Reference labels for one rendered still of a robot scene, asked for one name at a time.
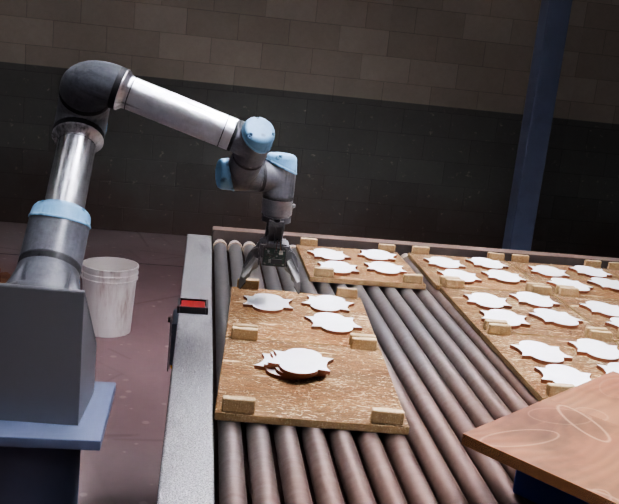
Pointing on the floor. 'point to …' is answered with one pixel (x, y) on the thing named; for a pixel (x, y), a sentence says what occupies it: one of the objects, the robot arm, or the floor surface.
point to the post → (536, 123)
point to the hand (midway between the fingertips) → (269, 291)
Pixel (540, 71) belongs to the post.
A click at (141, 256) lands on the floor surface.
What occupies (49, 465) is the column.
